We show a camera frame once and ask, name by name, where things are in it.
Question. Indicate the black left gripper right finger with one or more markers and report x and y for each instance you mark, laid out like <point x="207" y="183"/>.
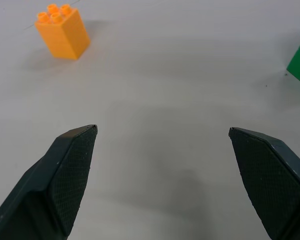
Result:
<point x="270" y="180"/>

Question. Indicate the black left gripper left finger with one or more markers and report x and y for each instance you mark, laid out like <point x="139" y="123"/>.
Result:
<point x="52" y="185"/>

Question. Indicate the yellow toy building block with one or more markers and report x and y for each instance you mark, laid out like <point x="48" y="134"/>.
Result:
<point x="65" y="37"/>

